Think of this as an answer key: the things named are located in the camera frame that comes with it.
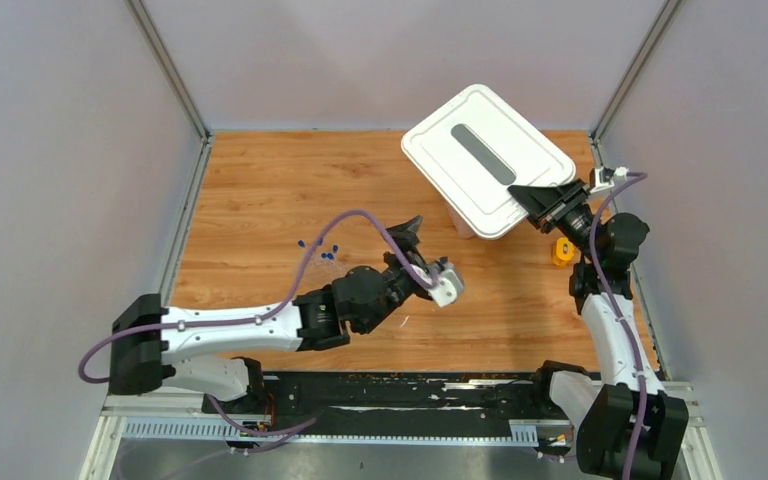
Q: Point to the white plastic lid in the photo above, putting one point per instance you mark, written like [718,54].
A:
[476,145]

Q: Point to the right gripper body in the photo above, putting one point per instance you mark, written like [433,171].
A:
[573,219]

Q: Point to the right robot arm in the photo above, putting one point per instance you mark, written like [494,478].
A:
[629,427]

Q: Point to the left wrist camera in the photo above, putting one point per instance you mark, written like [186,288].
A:
[447,283]

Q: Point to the pink plastic bin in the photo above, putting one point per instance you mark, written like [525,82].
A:
[461,225]

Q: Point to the clear test tube rack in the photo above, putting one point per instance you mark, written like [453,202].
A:
[323,271]

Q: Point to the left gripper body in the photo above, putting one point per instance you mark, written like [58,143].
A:
[399,283]

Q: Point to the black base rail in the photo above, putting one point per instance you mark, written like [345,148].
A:
[398,404]

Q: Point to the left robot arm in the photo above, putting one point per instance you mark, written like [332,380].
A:
[152,345]

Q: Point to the yellow plastic block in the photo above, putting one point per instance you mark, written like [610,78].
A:
[563,252]

